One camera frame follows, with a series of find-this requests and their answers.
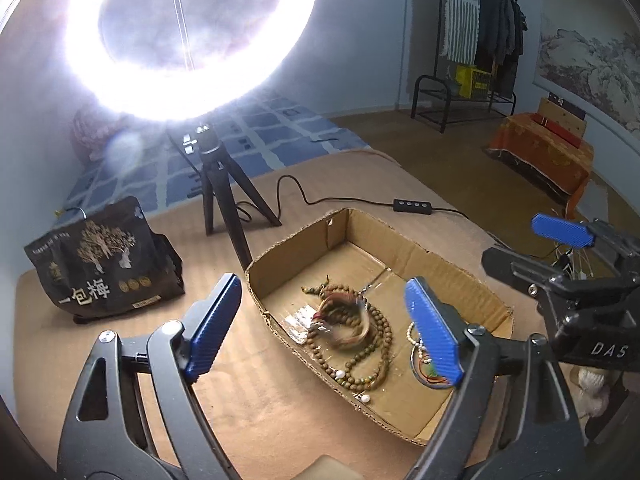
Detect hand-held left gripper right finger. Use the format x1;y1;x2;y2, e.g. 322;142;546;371
404;276;588;480

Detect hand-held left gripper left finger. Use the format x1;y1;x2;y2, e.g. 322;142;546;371
57;272;243;480

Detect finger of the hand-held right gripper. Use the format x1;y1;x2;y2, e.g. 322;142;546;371
531;212;640;281
481;247;571;306

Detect pearl necklace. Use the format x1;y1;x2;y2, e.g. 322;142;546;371
406;321;433;366

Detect metal bangle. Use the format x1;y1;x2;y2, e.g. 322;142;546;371
410;345;453;388

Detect red string bracelet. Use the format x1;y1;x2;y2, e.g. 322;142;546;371
420;362;451;386

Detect wooden bead necklace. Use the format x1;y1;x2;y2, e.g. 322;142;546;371
300;280;396;392

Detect red-brown bracelet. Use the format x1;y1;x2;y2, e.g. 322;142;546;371
310;292;373;348

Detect cardboard box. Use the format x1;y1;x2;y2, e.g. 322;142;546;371
244;207;516;447

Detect person's right hand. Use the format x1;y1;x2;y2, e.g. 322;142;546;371
575;367;621;417

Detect orange covered low table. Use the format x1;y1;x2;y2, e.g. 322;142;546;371
482;112;596;216

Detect wooden board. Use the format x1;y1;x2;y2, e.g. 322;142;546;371
537;97;587;148

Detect black snack bag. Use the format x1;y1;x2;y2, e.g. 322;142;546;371
24;196;185;325

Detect black tripod stand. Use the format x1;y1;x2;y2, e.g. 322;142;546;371
167;120;283;273

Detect yellow box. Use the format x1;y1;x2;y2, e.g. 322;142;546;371
455;65;493;100

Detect black clothes rack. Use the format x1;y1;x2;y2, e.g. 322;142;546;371
411;0;518;135

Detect blue checked blanket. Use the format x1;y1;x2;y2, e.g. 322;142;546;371
52;97;373;216

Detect dark hanging clothes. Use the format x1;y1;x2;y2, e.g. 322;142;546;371
475;0;528;96

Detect striped towel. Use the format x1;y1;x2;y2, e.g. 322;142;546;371
442;0;482;61

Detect floral pillow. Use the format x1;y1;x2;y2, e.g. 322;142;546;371
70;105;131;161

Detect black cable with inline switch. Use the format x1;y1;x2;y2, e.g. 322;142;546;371
235;175;471;221

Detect landscape wall scroll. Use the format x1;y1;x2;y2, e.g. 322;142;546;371
535;0;640;136

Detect white ring light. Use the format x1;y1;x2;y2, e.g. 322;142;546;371
65;0;321;121

